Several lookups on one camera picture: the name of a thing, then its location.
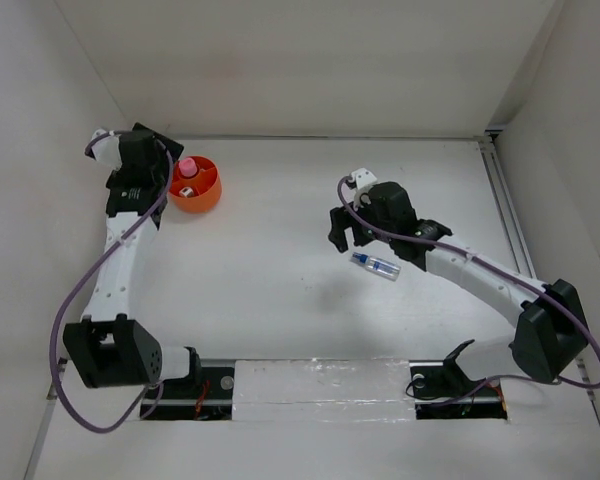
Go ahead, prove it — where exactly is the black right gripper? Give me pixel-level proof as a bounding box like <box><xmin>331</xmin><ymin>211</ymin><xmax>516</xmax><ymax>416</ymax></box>
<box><xmin>328</xmin><ymin>197</ymin><xmax>396</xmax><ymax>252</ymax></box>

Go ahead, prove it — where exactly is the pink beige stapler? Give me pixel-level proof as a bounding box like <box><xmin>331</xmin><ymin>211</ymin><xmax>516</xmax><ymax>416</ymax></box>
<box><xmin>179</xmin><ymin>186</ymin><xmax>195</xmax><ymax>198</ymax></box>

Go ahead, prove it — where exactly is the clear blue-capped glue bottle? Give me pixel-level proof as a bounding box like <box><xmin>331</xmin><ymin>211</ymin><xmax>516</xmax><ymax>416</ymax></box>
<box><xmin>351</xmin><ymin>252</ymin><xmax>401</xmax><ymax>281</ymax></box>

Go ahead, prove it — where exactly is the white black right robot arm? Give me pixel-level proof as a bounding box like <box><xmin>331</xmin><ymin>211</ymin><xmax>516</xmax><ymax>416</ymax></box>
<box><xmin>328</xmin><ymin>169</ymin><xmax>594</xmax><ymax>394</ymax></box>

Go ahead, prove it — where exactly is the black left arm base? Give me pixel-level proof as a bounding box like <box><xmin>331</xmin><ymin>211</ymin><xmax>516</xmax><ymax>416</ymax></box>
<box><xmin>139</xmin><ymin>347</ymin><xmax>236</xmax><ymax>421</ymax></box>

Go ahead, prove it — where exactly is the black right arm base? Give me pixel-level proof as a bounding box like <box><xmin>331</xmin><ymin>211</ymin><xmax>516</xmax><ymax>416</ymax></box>
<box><xmin>405</xmin><ymin>340</ymin><xmax>508</xmax><ymax>420</ymax></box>

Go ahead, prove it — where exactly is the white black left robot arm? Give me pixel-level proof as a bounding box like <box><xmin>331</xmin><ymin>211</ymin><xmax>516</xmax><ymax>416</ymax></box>
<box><xmin>62</xmin><ymin>123</ymin><xmax>203</xmax><ymax>397</ymax></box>

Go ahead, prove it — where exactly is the orange ribbed round container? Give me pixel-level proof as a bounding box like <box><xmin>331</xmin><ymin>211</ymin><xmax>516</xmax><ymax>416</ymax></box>
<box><xmin>169</xmin><ymin>156</ymin><xmax>222</xmax><ymax>214</ymax></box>

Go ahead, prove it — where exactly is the white foam block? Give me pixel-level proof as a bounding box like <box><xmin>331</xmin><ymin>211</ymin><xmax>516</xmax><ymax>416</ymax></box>
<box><xmin>232</xmin><ymin>359</ymin><xmax>416</xmax><ymax>424</ymax></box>

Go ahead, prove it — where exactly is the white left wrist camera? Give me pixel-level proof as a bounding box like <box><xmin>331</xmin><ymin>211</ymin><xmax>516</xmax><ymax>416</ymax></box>
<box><xmin>85</xmin><ymin>129</ymin><xmax>122</xmax><ymax>170</ymax></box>

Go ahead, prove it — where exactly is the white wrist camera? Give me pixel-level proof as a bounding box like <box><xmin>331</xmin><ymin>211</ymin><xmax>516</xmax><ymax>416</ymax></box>
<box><xmin>345</xmin><ymin>168</ymin><xmax>378</xmax><ymax>207</ymax></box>
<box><xmin>85</xmin><ymin>129</ymin><xmax>122</xmax><ymax>170</ymax></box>

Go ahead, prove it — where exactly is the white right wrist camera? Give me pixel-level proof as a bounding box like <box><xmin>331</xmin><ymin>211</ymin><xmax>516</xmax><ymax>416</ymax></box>
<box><xmin>345</xmin><ymin>168</ymin><xmax>378</xmax><ymax>207</ymax></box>

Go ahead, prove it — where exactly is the aluminium side rail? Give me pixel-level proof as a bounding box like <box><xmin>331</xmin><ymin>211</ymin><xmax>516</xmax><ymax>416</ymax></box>
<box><xmin>483</xmin><ymin>130</ymin><xmax>596</xmax><ymax>401</ymax></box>

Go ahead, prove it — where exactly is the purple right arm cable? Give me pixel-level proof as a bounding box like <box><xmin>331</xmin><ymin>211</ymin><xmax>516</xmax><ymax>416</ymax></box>
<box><xmin>336</xmin><ymin>174</ymin><xmax>600</xmax><ymax>406</ymax></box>

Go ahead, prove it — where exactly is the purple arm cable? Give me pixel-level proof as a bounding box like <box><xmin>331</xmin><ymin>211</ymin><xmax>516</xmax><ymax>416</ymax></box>
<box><xmin>336</xmin><ymin>174</ymin><xmax>600</xmax><ymax>406</ymax></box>
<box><xmin>48</xmin><ymin>130</ymin><xmax>175</xmax><ymax>433</ymax></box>

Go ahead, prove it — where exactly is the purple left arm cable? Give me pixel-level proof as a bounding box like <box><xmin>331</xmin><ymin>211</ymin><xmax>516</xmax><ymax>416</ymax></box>
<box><xmin>48</xmin><ymin>130</ymin><xmax>175</xmax><ymax>433</ymax></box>

